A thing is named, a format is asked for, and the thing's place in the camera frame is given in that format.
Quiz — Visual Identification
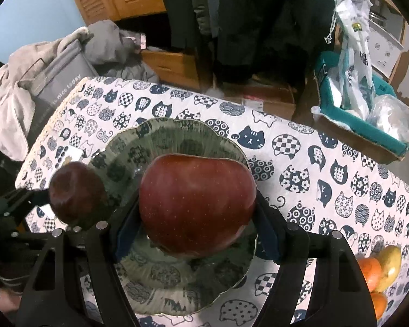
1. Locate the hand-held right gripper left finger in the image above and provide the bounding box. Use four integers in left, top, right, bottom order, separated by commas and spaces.
17, 199, 147, 327

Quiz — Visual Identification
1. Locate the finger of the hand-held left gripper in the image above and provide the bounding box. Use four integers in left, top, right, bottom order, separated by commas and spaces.
62, 210, 110, 234
0, 188, 52, 219

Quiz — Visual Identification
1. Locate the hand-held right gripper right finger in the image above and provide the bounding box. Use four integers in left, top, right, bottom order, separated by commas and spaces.
253, 191, 377, 327

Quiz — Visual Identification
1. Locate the small red apple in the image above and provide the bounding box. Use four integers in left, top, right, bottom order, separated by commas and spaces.
49, 162, 108, 225

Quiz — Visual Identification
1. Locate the green glass plate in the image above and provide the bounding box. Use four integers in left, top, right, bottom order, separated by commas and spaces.
87, 117, 258, 316

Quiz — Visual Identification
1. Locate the large red apple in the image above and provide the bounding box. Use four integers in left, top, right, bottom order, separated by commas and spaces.
139, 154, 257, 259

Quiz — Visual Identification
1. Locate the yellow-green pear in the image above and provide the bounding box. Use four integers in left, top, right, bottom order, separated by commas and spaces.
375, 245, 403, 293

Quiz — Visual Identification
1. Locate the cat print tablecloth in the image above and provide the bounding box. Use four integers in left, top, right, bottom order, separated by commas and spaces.
15, 77, 409, 327

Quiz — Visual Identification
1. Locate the medium tangerine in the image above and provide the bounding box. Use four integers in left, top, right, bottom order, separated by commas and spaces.
357, 257, 383, 293

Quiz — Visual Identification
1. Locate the grey fabric bag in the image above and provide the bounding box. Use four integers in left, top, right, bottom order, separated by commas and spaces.
19, 39, 101, 144

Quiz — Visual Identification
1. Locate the small tangerine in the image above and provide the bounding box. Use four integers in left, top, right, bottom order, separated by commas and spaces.
370, 291, 388, 321

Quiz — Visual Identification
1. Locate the brown cardboard box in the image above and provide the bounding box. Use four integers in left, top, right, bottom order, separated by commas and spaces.
204, 82, 297, 120

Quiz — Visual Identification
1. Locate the teal lined cardboard box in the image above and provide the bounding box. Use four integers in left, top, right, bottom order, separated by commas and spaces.
310, 51, 409, 164

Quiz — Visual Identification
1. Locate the clear plastic bag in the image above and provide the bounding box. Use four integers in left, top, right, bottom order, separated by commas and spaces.
366, 95, 409, 144

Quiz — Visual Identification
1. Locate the wooden drawer unit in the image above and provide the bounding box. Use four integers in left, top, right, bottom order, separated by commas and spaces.
141, 49, 205, 89

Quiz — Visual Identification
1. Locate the white printed plastic bag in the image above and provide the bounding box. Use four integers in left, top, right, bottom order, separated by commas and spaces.
320, 0, 375, 120

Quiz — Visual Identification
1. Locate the white printed storage box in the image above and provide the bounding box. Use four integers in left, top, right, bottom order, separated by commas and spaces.
365, 17, 404, 72

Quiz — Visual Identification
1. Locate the black hanging coat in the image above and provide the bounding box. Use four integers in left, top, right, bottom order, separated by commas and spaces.
164, 0, 338, 86

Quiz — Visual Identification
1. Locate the grey hanging jacket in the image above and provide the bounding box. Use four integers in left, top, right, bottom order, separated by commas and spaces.
203, 0, 227, 36

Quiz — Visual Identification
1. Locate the wooden shelf rack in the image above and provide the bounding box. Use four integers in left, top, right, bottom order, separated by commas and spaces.
334, 0, 407, 79

